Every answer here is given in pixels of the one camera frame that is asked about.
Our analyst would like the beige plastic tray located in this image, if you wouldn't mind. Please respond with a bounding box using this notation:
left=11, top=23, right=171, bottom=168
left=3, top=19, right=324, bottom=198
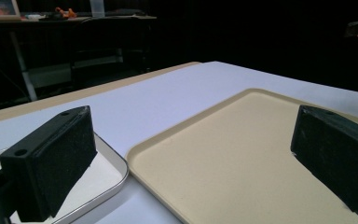
left=126, top=88, right=358, bottom=224

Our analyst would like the orange toy figure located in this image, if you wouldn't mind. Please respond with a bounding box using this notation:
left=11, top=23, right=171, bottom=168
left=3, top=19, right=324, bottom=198
left=55, top=7, right=78, bottom=20

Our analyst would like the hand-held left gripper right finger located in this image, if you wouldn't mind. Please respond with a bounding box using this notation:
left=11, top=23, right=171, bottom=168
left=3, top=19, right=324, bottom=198
left=290, top=105, right=358, bottom=221

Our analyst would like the dark background desk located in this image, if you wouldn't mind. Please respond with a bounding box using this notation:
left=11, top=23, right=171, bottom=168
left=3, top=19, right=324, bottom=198
left=0, top=12, right=158, bottom=104

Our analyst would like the framed picture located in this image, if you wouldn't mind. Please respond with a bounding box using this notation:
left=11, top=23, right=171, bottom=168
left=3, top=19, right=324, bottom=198
left=0, top=0, right=22, bottom=21

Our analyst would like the white tray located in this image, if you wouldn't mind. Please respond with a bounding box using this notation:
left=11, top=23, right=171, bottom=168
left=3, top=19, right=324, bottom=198
left=0, top=133, right=130, bottom=224

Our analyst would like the translucent plastic container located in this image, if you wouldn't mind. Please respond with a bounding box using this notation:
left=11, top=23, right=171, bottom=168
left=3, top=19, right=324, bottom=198
left=89, top=0, right=106, bottom=19

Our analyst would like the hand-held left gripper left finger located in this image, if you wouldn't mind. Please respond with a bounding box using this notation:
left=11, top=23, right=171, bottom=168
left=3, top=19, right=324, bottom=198
left=0, top=105, right=98, bottom=223

